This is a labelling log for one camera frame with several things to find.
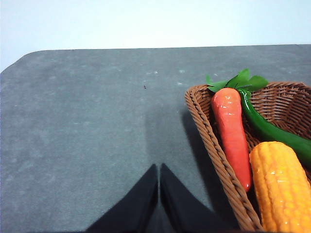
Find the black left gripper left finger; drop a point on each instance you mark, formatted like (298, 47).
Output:
(135, 212)

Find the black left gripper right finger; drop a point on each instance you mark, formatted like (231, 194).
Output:
(186, 213)

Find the brown wicker basket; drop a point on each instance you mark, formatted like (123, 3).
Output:
(283, 105)

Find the yellow toy corn cob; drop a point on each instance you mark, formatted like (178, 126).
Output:
(283, 187)

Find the orange toy carrot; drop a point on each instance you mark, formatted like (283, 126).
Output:
(226, 97)

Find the green toy chili pepper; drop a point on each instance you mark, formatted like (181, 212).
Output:
(301, 146)

